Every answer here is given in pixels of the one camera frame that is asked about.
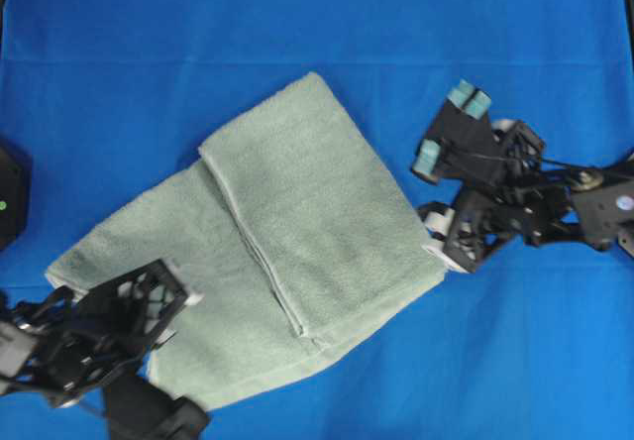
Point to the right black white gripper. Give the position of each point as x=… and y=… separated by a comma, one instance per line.
x=505, y=193

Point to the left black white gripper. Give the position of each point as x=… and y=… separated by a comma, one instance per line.
x=95, y=340

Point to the sage green bath towel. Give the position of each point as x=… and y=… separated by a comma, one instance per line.
x=293, y=235

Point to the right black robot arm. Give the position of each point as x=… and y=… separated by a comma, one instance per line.
x=602, y=199

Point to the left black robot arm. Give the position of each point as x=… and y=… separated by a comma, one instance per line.
x=18, y=345

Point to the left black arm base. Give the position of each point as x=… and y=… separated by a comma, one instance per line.
x=16, y=177

